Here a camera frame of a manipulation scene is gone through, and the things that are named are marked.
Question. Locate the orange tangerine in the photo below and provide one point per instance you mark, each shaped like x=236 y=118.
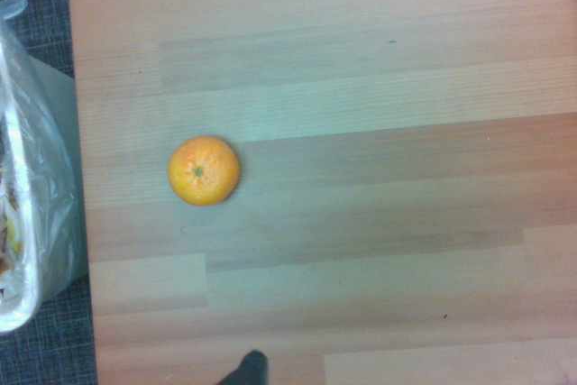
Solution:
x=203 y=170

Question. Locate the white bin with plastic bag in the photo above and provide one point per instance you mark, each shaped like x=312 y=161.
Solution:
x=45 y=186

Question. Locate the wooden coffee table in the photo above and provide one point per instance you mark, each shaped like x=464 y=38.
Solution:
x=360 y=177

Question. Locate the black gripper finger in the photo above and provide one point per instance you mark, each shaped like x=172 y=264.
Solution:
x=250 y=369

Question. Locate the grey trash bin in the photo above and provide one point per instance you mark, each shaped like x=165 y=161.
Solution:
x=58 y=96

